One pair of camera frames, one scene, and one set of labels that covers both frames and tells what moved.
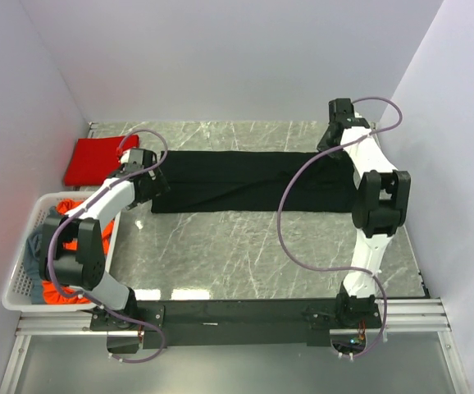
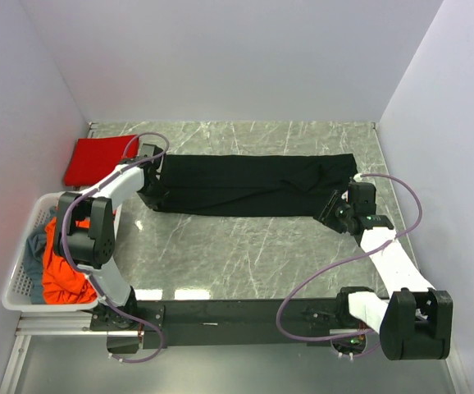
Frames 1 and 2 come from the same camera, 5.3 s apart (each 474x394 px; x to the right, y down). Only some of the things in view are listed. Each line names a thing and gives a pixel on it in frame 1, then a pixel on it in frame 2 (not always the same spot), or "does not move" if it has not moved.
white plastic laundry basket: [17, 295] does not move
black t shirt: [254, 181] does not move
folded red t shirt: [94, 160] does not move
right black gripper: [323, 145] → [325, 214]
